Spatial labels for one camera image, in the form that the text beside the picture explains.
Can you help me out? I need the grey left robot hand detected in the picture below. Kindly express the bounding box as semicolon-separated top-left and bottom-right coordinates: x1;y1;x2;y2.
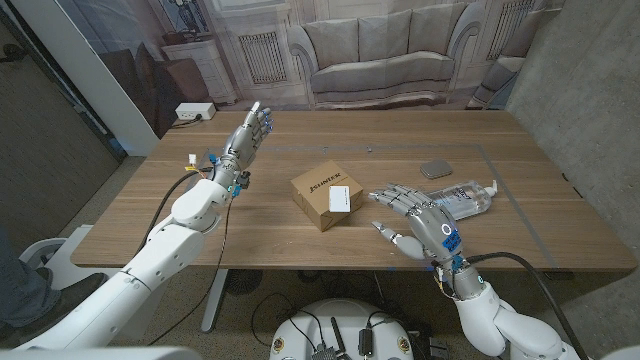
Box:
211;101;275;190

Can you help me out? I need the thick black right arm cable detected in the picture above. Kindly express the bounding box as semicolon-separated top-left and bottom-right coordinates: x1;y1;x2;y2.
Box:
464;251;591;360

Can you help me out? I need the printed living room backdrop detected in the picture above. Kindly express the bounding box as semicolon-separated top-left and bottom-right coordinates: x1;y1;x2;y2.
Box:
54;0;566;139

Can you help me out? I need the white floor stand base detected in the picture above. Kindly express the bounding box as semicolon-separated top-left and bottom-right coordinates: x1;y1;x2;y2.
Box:
17;224;151;346

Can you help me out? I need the black adapter on torso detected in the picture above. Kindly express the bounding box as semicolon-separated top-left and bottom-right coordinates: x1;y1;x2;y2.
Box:
358;327;374;357

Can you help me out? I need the dark leather shoe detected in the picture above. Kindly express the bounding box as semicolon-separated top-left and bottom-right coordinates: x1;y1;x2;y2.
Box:
0;272;109;346

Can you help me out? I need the small black floor box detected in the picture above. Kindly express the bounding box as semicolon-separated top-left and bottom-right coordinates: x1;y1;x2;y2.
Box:
428;337;449;359

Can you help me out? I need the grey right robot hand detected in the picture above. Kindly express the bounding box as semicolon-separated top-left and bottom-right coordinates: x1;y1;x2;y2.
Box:
368;183;465;267

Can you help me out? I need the black round floor fan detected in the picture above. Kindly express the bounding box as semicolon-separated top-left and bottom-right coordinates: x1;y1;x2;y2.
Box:
224;268;264;296

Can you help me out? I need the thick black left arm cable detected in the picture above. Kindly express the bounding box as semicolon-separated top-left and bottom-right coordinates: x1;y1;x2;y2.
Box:
137;169;216;251

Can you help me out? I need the white power strip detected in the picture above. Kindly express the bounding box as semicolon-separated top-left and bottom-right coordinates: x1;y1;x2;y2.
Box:
174;101;217;121

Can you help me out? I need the grey square pad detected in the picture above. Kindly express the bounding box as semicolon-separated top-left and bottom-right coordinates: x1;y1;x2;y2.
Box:
419;159;454;180

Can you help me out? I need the black antenna on torso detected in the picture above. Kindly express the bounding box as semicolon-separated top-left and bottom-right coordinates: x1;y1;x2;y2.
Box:
329;316;349;359

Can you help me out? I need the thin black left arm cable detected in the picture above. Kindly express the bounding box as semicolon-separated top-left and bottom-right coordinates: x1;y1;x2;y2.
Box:
147;197;236;346

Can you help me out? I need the white robot torso base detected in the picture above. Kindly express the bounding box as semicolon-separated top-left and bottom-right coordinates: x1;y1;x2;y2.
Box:
269;298;415;360

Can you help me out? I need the black floor cable loop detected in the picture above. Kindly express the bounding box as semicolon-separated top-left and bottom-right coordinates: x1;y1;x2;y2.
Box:
249;292;321;351

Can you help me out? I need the person leg in jeans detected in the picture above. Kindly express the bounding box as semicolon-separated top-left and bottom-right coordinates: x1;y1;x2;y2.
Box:
0;227;61;329

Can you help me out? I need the black door handle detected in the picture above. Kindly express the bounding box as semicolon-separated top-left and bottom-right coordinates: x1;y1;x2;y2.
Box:
0;43;29;64

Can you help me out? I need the white table leg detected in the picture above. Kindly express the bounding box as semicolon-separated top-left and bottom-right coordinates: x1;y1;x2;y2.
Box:
200;268;229;334

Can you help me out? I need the black power strip cord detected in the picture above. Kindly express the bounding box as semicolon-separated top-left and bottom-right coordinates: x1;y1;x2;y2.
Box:
169;113;204;129

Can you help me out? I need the white robot chest edge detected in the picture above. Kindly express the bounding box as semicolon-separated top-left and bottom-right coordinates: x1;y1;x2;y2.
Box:
0;346;201;360

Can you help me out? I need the clear soap dispenser bottle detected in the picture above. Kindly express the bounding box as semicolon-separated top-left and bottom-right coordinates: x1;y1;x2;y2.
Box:
427;179;499;221

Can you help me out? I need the brown cardboard box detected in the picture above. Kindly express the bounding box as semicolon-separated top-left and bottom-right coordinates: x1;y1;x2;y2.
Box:
290;159;365;233

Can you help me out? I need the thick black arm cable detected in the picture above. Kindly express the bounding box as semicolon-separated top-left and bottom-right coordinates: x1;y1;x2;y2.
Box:
464;251;591;360
137;169;216;251

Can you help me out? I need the white card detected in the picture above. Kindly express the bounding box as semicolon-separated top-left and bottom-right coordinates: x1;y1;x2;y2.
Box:
328;185;352;214

